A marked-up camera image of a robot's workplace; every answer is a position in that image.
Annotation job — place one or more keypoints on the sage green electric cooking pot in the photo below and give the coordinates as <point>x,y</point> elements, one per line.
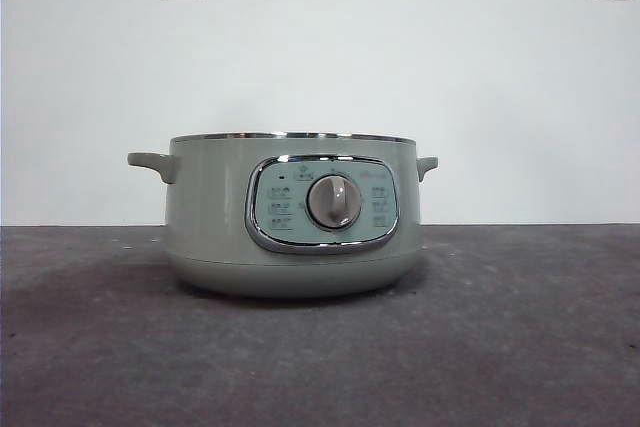
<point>210,212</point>

